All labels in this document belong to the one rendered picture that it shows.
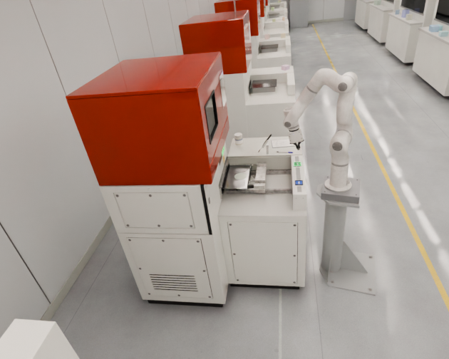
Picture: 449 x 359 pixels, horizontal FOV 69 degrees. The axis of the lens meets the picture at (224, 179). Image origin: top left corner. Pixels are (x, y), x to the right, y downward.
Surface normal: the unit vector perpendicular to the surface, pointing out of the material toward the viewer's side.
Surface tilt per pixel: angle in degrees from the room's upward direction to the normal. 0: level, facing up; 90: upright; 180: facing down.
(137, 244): 90
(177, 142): 90
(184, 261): 90
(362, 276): 0
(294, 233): 90
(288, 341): 0
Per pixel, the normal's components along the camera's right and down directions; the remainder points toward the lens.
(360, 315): -0.11, -0.84
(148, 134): -0.14, 0.54
